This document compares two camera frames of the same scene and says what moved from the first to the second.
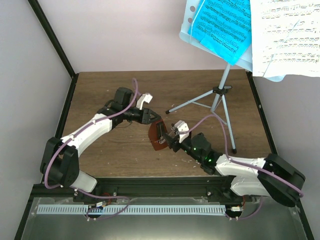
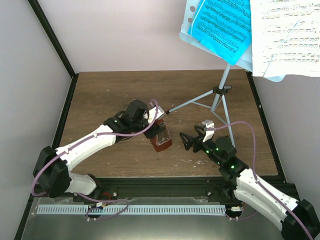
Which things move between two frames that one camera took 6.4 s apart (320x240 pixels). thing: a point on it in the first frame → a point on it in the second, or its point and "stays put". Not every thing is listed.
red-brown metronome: (156, 132) stays put
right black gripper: (171, 142) → (198, 141)
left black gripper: (145, 118) → (153, 132)
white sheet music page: (285, 37) stays put
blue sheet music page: (225, 26) stays put
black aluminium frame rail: (187, 186) stays put
